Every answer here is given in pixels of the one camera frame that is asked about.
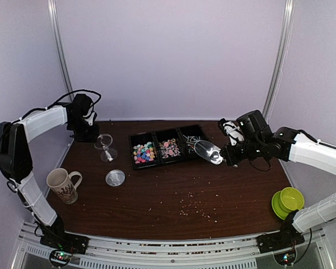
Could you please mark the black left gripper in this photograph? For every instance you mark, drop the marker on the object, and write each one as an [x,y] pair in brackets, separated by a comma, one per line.
[92,138]

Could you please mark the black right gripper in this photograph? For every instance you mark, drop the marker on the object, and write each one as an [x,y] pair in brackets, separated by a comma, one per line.
[232,160]

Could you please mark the clear plastic jar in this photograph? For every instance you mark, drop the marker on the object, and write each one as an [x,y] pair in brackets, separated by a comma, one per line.
[104,143]

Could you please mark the silver metal scoop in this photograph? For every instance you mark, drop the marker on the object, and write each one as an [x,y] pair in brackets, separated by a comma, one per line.
[208,151]

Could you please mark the silver metal jar lid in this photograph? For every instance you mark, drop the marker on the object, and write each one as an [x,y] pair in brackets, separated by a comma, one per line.
[115,178]

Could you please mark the black three-compartment candy tray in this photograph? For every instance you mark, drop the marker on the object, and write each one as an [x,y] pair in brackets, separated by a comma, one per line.
[164,147]

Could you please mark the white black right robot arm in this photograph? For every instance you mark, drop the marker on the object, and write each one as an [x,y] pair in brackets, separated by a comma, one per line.
[251,138]

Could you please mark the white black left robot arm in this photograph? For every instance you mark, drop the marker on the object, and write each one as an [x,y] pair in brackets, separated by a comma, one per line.
[16,163]

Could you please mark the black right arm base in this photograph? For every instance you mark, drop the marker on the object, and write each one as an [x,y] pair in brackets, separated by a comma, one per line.
[283,242]

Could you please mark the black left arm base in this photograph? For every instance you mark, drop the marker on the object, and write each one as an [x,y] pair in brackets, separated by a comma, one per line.
[65,245]

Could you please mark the beige patterned ceramic mug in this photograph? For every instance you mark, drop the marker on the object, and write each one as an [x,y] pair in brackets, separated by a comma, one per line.
[64,184]

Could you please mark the green bowl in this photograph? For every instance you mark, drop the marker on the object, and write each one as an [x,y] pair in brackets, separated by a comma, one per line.
[291,199]

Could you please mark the green saucer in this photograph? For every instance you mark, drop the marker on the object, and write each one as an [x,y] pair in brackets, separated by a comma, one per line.
[277,208]

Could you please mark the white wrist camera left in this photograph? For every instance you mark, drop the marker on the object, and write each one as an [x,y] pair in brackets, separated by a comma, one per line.
[90,119]

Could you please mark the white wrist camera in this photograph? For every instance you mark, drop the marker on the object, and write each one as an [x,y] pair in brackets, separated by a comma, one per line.
[231,130]
[90,119]

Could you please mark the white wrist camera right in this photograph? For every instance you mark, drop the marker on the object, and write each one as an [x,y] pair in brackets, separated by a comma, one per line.
[231,130]

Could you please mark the aluminium corner post left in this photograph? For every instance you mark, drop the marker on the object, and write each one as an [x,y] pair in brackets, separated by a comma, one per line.
[53,15]

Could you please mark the aluminium corner post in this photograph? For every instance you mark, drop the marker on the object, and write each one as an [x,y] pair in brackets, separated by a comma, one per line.
[53,15]
[282,51]

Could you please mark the aluminium corner post right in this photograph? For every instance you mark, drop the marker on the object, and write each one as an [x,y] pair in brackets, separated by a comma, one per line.
[282,51]

